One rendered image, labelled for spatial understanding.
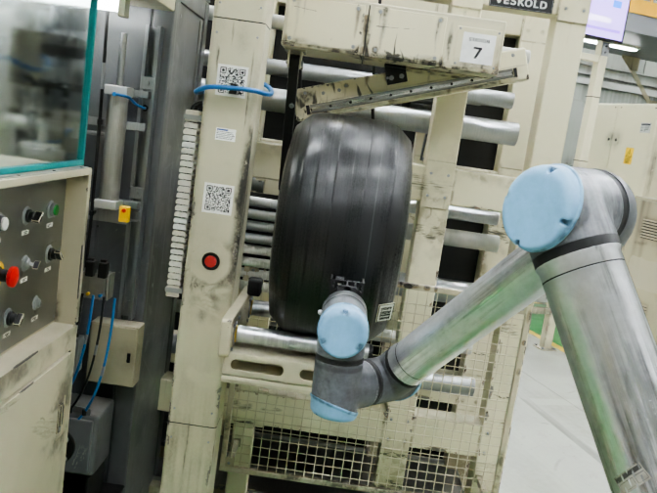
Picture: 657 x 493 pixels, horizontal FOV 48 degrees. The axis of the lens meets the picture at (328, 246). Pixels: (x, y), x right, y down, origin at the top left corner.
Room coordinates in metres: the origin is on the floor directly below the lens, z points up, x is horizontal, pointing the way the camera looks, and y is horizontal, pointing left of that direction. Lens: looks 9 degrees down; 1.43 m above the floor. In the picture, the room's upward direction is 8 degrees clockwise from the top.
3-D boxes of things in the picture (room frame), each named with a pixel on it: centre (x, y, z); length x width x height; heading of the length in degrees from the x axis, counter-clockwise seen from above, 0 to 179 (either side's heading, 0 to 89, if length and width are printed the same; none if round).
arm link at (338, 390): (1.33, -0.06, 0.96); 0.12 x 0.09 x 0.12; 131
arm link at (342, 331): (1.33, -0.05, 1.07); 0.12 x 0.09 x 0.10; 179
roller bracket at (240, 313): (1.92, 0.21, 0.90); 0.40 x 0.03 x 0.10; 179
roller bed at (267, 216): (2.30, 0.25, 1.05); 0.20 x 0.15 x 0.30; 89
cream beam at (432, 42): (2.21, -0.10, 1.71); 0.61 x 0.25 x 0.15; 89
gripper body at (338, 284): (1.50, -0.05, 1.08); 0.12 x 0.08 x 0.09; 179
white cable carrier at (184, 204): (1.87, 0.37, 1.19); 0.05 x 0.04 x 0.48; 179
